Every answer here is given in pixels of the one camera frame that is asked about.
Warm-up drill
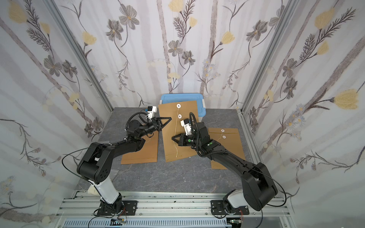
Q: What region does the kraft file bag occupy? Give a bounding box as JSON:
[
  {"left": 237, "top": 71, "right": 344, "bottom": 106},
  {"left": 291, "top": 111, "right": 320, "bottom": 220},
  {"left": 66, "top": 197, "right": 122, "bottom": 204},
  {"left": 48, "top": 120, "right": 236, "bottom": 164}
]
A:
[
  {"left": 208, "top": 128, "right": 245, "bottom": 160},
  {"left": 121, "top": 132, "right": 159, "bottom": 164},
  {"left": 158, "top": 101, "right": 198, "bottom": 162}
]

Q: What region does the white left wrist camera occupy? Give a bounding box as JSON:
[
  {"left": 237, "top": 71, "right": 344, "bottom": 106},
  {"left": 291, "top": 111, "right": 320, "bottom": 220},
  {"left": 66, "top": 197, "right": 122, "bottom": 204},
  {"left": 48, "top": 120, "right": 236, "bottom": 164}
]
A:
[{"left": 145, "top": 106, "right": 157, "bottom": 119}]

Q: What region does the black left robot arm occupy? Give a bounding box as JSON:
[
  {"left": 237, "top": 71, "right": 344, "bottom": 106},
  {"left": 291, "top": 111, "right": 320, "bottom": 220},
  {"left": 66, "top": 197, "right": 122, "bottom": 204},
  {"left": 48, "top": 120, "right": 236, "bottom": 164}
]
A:
[{"left": 77, "top": 112, "right": 172, "bottom": 215}]

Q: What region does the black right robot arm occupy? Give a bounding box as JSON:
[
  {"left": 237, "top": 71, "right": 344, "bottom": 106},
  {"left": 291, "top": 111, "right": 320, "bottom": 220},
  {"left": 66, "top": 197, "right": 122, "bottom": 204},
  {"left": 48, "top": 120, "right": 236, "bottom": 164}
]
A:
[{"left": 172, "top": 123, "right": 278, "bottom": 214}]

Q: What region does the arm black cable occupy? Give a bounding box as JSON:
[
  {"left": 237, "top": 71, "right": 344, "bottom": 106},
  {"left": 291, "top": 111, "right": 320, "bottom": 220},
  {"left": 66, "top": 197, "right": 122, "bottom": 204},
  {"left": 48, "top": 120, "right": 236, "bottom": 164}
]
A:
[
  {"left": 61, "top": 146, "right": 95, "bottom": 183},
  {"left": 262, "top": 170, "right": 288, "bottom": 208}
]

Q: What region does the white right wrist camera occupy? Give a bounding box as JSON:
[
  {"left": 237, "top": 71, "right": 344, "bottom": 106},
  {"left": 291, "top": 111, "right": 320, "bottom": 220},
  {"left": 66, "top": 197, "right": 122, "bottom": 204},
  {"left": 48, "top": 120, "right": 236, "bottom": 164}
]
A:
[{"left": 181, "top": 118, "right": 192, "bottom": 136}]

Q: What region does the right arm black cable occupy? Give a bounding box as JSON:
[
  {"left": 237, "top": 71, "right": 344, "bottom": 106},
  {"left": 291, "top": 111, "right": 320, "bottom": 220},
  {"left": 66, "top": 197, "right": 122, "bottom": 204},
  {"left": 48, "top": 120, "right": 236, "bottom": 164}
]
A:
[{"left": 262, "top": 170, "right": 288, "bottom": 208}]

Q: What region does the blue lidded storage box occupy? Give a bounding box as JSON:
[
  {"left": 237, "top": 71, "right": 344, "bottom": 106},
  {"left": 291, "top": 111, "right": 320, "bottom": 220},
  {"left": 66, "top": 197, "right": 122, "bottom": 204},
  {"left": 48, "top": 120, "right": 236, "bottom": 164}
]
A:
[{"left": 160, "top": 93, "right": 206, "bottom": 118}]

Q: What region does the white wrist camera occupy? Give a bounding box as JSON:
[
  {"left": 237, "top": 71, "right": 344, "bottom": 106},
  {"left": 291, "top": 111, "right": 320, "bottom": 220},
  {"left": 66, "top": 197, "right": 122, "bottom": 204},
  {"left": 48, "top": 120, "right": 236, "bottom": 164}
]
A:
[
  {"left": 145, "top": 106, "right": 157, "bottom": 119},
  {"left": 181, "top": 118, "right": 192, "bottom": 136}
]

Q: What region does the white slotted cable duct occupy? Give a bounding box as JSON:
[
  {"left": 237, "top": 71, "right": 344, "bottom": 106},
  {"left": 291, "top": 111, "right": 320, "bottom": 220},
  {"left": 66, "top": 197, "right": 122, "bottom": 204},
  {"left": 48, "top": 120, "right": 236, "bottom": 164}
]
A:
[{"left": 61, "top": 218, "right": 232, "bottom": 228}]

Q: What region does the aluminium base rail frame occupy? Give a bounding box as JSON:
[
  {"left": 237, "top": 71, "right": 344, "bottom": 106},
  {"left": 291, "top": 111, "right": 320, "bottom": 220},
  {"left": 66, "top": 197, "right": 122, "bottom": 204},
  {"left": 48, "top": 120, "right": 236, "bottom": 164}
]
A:
[{"left": 51, "top": 191, "right": 295, "bottom": 228}]

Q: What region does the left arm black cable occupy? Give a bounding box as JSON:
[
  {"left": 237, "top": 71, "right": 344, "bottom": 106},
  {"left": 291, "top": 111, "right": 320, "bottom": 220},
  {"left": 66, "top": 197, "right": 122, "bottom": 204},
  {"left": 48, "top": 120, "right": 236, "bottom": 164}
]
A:
[{"left": 61, "top": 146, "right": 95, "bottom": 183}]

